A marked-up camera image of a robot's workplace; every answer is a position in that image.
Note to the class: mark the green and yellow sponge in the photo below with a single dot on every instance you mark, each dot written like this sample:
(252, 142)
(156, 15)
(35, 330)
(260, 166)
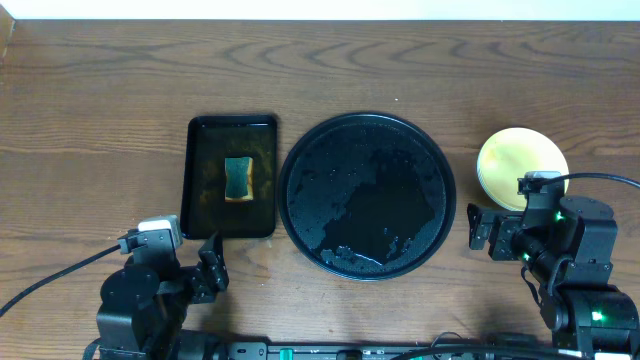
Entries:
(239, 178)

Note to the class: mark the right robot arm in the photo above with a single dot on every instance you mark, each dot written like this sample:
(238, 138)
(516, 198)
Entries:
(566, 244)

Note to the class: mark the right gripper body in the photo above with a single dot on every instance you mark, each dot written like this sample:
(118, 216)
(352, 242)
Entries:
(501, 247)

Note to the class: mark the black rectangular tray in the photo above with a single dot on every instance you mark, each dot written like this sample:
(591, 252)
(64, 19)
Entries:
(210, 140)

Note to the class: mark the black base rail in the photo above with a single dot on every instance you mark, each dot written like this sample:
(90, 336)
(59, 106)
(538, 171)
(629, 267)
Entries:
(375, 351)

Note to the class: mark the black round tray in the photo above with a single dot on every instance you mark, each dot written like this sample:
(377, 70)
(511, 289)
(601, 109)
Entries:
(367, 196)

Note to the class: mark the yellow plate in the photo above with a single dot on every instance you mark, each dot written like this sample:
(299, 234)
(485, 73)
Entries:
(508, 155)

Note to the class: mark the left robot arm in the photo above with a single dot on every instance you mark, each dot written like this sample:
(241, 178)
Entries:
(144, 305)

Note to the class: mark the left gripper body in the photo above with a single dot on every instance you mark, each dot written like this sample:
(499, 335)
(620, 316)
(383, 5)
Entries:
(203, 282)

